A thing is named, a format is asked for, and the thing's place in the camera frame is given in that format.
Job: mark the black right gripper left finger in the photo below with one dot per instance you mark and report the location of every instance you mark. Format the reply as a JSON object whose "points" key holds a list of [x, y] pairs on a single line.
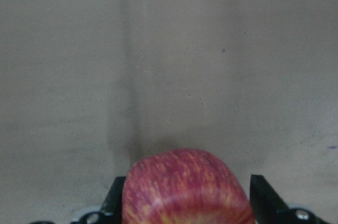
{"points": [[111, 209]]}

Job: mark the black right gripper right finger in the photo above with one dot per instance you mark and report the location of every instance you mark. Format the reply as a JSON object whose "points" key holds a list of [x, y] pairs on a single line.
{"points": [[270, 208]]}

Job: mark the yellow-red striped apple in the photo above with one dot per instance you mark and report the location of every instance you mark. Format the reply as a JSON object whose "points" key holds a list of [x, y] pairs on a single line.
{"points": [[184, 186]]}

